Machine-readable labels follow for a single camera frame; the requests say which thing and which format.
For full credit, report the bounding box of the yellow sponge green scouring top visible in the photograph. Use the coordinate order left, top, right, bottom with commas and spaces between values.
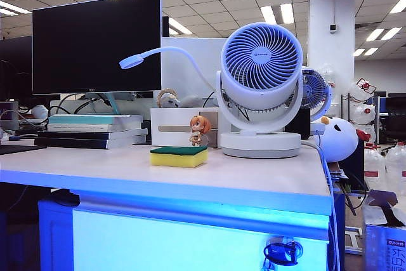
149, 145, 209, 169

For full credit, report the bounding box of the white desk drawer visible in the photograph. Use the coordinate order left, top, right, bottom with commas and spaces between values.
72, 194, 331, 271

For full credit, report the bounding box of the orange-haired anime figurine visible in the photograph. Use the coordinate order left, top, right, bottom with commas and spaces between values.
189, 114, 213, 147

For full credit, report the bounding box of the white desktop organizer box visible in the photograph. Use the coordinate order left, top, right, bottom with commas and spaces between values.
150, 107, 223, 149

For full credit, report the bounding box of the plush sheep with braided horn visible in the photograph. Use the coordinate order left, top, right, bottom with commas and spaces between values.
157, 89, 206, 109

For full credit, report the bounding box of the white partition panel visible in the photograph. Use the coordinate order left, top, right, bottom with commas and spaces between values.
160, 36, 229, 109

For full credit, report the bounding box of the large white circulation fan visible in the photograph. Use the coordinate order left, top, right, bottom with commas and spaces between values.
215, 22, 308, 159

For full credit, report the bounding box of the teal monitor stand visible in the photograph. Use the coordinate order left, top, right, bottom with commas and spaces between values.
79, 91, 137, 115

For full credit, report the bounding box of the white gooseneck desk lamp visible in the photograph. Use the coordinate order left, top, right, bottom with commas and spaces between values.
119, 46, 223, 94

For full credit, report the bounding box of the black speaker box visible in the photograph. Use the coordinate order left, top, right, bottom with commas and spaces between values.
284, 108, 311, 140

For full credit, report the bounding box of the small white desk fan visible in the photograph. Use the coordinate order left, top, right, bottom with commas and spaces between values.
301, 66, 334, 135

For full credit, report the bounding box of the teal cover book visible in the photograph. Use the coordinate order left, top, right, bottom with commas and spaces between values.
47, 114, 143, 125

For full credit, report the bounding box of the white cover book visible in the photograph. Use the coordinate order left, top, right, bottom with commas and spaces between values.
46, 123, 143, 132

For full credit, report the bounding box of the black AOC computer monitor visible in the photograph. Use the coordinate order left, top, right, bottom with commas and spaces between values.
31, 0, 163, 96

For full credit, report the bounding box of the thin black book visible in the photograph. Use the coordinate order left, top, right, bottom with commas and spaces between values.
37, 128, 149, 140

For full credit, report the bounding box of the white round plush toy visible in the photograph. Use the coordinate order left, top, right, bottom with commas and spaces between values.
312, 116, 370, 164

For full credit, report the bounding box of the stack of paper booklets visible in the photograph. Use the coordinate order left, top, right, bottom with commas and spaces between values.
328, 161, 350, 185

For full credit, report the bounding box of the clear jug red cap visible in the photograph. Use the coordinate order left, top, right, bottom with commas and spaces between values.
350, 102, 377, 126

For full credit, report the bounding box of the clear jug red white label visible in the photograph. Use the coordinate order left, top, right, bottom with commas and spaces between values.
348, 77, 378, 102

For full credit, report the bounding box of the white cup-shaped face mask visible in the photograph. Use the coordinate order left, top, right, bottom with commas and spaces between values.
31, 104, 49, 119

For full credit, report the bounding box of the large clear water bottle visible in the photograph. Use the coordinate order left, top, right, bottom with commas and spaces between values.
384, 142, 406, 195
364, 145, 386, 189

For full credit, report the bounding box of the black desk pad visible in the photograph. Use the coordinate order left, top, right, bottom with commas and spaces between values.
0, 145, 48, 155

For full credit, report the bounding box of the black office chair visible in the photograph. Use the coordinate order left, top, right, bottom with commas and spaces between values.
384, 95, 406, 142

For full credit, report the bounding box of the grey desktop device box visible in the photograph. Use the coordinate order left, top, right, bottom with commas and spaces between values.
0, 99, 19, 131

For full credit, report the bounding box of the blue white carton box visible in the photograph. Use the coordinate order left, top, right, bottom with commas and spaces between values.
361, 190, 406, 271

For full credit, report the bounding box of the white power cable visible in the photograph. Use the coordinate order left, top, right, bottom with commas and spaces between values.
300, 140, 342, 271

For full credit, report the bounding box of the blue cord loop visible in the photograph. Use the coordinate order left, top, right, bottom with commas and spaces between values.
262, 235, 304, 271

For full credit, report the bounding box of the white metal floor frame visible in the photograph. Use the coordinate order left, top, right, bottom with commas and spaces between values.
344, 225, 364, 255

